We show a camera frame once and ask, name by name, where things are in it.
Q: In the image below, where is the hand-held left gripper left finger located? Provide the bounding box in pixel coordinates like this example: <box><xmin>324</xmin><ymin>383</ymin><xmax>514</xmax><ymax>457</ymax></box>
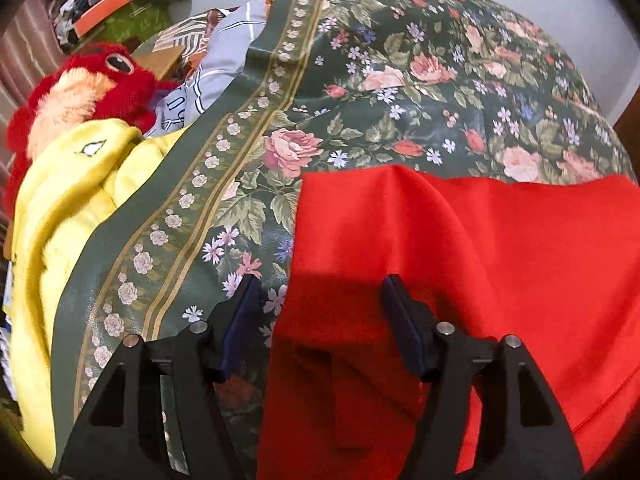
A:
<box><xmin>57</xmin><ymin>274</ymin><xmax>263</xmax><ymax>480</ymax></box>

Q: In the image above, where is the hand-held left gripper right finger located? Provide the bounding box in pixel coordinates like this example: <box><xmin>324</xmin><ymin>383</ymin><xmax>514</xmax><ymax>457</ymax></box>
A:
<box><xmin>381</xmin><ymin>274</ymin><xmax>586</xmax><ymax>480</ymax></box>

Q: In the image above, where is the red zip jacket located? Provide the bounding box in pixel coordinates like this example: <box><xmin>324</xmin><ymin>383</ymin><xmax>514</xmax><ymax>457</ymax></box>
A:
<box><xmin>255</xmin><ymin>164</ymin><xmax>640</xmax><ymax>480</ymax></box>

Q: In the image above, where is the yellow garment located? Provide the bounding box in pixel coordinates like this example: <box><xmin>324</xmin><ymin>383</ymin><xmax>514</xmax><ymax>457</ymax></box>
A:
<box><xmin>10</xmin><ymin>119</ymin><xmax>193</xmax><ymax>467</ymax></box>

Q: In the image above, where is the green floral bedspread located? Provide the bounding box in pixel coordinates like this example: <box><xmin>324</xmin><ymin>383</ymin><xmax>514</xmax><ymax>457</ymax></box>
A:
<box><xmin>55</xmin><ymin>0</ymin><xmax>638</xmax><ymax>480</ymax></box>

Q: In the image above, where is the lilac printed cloth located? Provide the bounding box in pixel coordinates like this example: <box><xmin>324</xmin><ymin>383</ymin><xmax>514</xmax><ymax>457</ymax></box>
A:
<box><xmin>145</xmin><ymin>0</ymin><xmax>275</xmax><ymax>138</ymax></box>

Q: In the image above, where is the brown cardboard box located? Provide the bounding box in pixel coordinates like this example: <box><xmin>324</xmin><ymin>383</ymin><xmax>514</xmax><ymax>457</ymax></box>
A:
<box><xmin>135</xmin><ymin>45</ymin><xmax>187</xmax><ymax>81</ymax></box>

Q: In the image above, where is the red plush toy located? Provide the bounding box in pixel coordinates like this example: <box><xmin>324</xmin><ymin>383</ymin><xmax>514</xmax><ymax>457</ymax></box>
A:
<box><xmin>2</xmin><ymin>42</ymin><xmax>168</xmax><ymax>216</ymax></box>

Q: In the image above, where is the geometric print cloth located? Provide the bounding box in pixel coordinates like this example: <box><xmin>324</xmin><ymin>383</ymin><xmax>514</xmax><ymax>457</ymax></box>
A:
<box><xmin>150</xmin><ymin>7</ymin><xmax>241</xmax><ymax>63</ymax></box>

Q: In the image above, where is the green patterned cloth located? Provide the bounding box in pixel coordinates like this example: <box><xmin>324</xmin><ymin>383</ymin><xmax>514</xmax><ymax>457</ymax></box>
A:
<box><xmin>100</xmin><ymin>0</ymin><xmax>171</xmax><ymax>56</ymax></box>

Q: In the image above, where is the orange box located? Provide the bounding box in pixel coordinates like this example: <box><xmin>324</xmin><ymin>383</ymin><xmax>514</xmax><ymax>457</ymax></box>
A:
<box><xmin>72</xmin><ymin>0</ymin><xmax>128</xmax><ymax>38</ymax></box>

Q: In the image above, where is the striped brown curtain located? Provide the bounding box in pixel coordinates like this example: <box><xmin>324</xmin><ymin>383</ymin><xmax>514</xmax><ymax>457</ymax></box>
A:
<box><xmin>0</xmin><ymin>0</ymin><xmax>68</xmax><ymax>126</ymax></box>

